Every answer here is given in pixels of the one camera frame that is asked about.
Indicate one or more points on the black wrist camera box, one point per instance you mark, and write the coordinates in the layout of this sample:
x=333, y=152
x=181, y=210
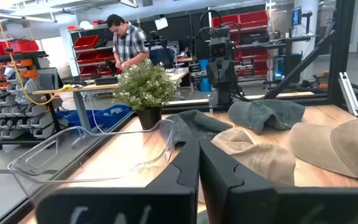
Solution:
x=219, y=48

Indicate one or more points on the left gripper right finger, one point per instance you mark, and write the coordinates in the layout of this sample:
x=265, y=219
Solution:
x=259, y=205

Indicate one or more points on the silver aluminium bracket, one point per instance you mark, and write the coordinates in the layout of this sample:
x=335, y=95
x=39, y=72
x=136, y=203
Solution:
x=350, y=93

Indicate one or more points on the metal shelf with red bins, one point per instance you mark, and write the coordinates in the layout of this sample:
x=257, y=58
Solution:
x=85, y=42

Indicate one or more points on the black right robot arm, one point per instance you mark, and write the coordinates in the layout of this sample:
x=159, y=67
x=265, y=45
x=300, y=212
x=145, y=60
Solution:
x=225, y=93

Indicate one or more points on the potted plant black pot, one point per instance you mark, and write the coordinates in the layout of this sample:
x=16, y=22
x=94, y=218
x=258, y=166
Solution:
x=145, y=84

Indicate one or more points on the grey-green cloth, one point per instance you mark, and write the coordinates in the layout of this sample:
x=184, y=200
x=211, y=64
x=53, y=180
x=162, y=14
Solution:
x=269, y=113

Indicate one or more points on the person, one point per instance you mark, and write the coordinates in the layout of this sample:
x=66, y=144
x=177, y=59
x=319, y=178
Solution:
x=129, y=43

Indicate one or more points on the white paper sign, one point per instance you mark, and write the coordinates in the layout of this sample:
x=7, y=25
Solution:
x=161, y=23

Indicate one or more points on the wooden work table grey legs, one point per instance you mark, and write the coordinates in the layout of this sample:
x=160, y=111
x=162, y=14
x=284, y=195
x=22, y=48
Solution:
x=89, y=87

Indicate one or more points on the dark grey baseball cap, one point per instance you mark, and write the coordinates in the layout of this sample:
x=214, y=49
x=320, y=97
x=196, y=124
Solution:
x=194, y=124

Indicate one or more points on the rack with grey bins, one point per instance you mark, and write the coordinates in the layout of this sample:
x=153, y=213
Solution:
x=17, y=109

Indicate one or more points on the small monitor on stand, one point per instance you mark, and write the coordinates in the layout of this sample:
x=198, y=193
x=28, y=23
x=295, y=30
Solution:
x=296, y=15

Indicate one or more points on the blue barrel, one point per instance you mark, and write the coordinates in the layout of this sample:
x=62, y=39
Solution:
x=202, y=84

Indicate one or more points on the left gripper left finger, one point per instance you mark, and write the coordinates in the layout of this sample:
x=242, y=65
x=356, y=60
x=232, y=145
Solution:
x=166, y=202

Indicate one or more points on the blue storage bin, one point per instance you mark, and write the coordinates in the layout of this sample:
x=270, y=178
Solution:
x=110, y=115

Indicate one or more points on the tall shelving with red bins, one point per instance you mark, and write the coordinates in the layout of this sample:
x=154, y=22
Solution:
x=253, y=18

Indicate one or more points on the black aluminium rig frame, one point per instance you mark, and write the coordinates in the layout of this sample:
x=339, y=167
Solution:
x=340, y=46

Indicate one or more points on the clear plastic bin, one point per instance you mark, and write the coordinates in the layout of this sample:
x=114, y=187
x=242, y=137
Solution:
x=104, y=155

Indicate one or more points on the red storage bin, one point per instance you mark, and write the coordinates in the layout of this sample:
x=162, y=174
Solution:
x=26, y=46

